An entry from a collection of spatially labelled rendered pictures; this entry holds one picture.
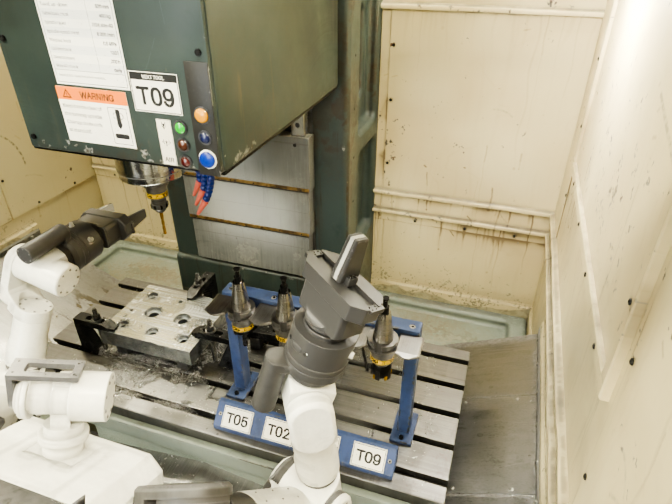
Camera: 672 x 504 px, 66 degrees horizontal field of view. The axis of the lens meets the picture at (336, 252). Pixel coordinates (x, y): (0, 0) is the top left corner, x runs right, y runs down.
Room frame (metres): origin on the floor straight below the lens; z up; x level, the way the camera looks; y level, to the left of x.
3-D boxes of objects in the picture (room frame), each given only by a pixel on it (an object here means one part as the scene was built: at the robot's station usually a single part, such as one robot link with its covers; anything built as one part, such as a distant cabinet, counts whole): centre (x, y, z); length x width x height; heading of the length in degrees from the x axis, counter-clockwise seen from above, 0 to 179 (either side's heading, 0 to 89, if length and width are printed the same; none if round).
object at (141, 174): (1.17, 0.44, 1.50); 0.16 x 0.16 x 0.12
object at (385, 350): (0.83, -0.10, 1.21); 0.06 x 0.06 x 0.03
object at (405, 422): (0.86, -0.17, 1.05); 0.10 x 0.05 x 0.30; 161
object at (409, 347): (0.81, -0.15, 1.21); 0.07 x 0.05 x 0.01; 161
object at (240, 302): (0.93, 0.21, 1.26); 0.04 x 0.04 x 0.07
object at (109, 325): (1.15, 0.68, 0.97); 0.13 x 0.03 x 0.15; 71
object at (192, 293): (1.33, 0.42, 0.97); 0.13 x 0.03 x 0.15; 161
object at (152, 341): (1.19, 0.49, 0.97); 0.29 x 0.23 x 0.05; 71
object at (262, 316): (0.91, 0.16, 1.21); 0.07 x 0.05 x 0.01; 161
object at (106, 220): (0.95, 0.52, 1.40); 0.13 x 0.12 x 0.10; 71
